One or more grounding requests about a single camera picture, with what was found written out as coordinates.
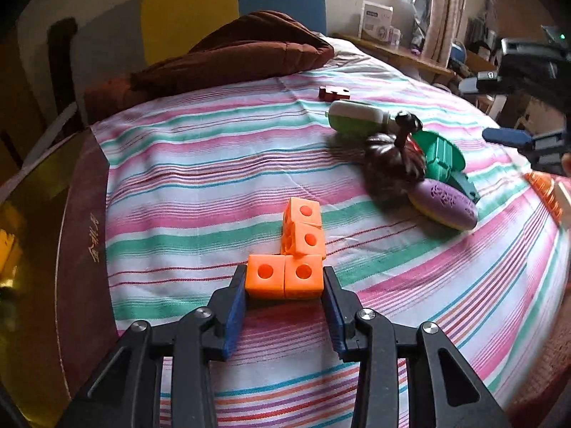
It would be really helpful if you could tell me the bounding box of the pale curtain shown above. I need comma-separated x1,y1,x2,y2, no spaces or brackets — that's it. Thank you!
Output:
421,0,474,65

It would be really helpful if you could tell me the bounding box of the green white round container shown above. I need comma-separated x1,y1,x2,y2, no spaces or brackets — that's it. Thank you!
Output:
327,100,398,138

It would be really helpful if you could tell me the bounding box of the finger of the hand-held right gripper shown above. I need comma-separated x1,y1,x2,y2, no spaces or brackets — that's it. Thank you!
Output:
459,70,507,95
483,127,568,168

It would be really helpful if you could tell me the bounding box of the gold tray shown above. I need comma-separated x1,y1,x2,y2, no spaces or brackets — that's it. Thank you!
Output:
0,131,119,424

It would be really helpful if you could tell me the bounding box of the brown pumpkin toy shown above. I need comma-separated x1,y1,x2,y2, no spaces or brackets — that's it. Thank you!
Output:
363,111,428,199

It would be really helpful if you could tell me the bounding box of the purple oval case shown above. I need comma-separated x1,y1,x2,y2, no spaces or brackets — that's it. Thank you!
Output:
409,177,479,231

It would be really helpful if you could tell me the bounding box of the green plastic toy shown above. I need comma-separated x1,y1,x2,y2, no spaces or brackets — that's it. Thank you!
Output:
413,130,481,203

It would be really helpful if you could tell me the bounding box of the brown duvet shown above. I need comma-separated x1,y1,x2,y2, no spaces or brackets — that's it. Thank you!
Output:
85,10,335,112

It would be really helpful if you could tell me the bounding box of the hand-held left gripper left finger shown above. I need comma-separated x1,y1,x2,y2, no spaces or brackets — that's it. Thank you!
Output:
56,264,248,428

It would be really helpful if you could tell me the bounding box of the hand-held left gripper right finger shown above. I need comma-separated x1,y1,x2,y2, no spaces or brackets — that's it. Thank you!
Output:
322,266,511,428

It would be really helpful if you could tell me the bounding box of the wooden shelf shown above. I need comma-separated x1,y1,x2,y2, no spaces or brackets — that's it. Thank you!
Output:
332,31,456,82

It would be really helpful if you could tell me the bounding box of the grey yellow blue headboard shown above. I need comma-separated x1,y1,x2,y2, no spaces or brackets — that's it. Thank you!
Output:
140,0,328,67

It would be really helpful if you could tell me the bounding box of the orange cube block piece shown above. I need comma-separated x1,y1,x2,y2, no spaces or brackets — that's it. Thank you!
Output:
245,197,325,300

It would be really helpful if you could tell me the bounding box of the white cardboard box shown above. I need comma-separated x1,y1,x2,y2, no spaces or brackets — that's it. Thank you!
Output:
358,1,394,43

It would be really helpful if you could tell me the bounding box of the red puzzle piece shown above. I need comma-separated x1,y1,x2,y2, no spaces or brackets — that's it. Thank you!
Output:
319,85,350,101

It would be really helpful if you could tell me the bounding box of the white bar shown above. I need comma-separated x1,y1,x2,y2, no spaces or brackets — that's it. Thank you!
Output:
21,102,79,168

